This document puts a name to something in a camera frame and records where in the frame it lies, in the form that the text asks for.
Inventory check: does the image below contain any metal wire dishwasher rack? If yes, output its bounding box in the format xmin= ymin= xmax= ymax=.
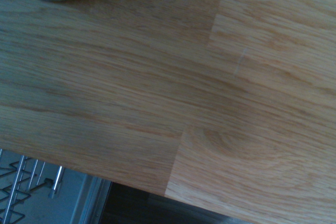
xmin=0 ymin=149 xmax=65 ymax=224

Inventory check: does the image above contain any built-in dishwasher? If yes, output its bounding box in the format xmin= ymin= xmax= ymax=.
xmin=0 ymin=148 xmax=113 ymax=224

